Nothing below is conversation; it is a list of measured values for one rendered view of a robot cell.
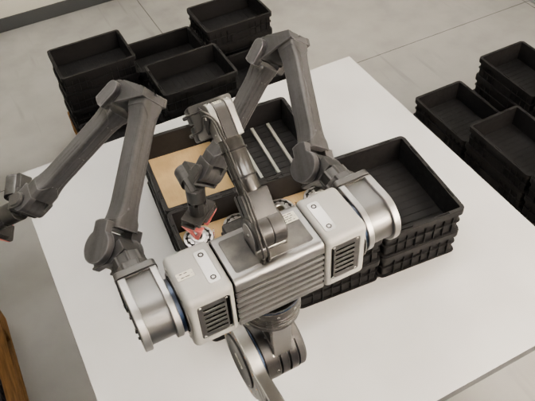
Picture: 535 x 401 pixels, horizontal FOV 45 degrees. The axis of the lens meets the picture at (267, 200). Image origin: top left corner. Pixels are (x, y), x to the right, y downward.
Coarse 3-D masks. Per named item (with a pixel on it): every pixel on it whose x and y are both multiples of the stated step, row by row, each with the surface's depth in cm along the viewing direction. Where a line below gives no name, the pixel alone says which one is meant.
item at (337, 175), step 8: (336, 168) 146; (344, 168) 147; (328, 176) 146; (336, 176) 143; (344, 176) 143; (352, 176) 141; (360, 176) 140; (328, 184) 144; (336, 184) 139; (344, 184) 140
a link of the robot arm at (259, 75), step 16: (256, 48) 168; (256, 64) 169; (272, 64) 175; (256, 80) 171; (240, 96) 174; (256, 96) 173; (240, 112) 174; (208, 160) 179; (224, 160) 180; (208, 176) 180
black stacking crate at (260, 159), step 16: (256, 112) 252; (272, 112) 256; (288, 112) 249; (256, 128) 257; (272, 128) 256; (288, 128) 256; (256, 144) 250; (272, 144) 250; (288, 144) 250; (256, 160) 244; (288, 160) 244
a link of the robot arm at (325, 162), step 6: (318, 156) 150; (324, 156) 152; (324, 162) 147; (330, 162) 148; (336, 162) 150; (324, 168) 147; (318, 174) 148; (318, 180) 148; (306, 186) 151; (318, 186) 153
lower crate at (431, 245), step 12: (432, 240) 215; (444, 240) 218; (408, 252) 214; (420, 252) 219; (432, 252) 223; (444, 252) 225; (384, 264) 215; (396, 264) 219; (408, 264) 222; (384, 276) 219
